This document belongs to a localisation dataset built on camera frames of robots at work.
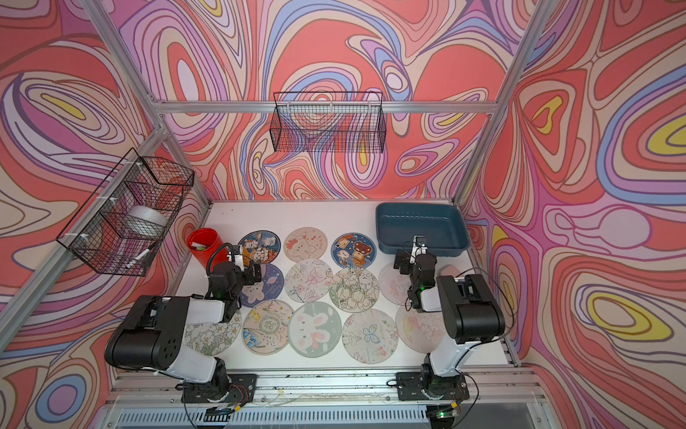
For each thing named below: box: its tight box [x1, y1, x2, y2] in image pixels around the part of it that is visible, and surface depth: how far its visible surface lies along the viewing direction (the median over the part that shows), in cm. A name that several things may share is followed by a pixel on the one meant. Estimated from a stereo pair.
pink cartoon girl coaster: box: [394, 305, 446, 354], surface depth 86 cm
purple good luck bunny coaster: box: [239, 262, 285, 309], surface depth 95 cm
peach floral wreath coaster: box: [241, 299, 294, 356], surface depth 86 cm
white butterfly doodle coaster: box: [341, 308, 400, 365], surface depth 84 cm
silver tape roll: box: [125, 205, 169, 239], surface depth 73 cm
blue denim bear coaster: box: [330, 232, 377, 270], surface depth 106 cm
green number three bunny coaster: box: [287, 301, 343, 359], surface depth 86 cm
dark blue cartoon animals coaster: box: [237, 230, 282, 267], surface depth 107 cm
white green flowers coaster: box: [184, 311, 243, 357], surface depth 84 cm
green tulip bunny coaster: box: [328, 268, 381, 313], surface depth 95 cm
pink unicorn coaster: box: [377, 262, 412, 306], surface depth 95 cm
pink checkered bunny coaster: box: [283, 226, 328, 263], surface depth 107 cm
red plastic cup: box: [186, 227, 230, 271], surface depth 92 cm
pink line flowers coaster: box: [284, 259, 334, 304], surface depth 98 cm
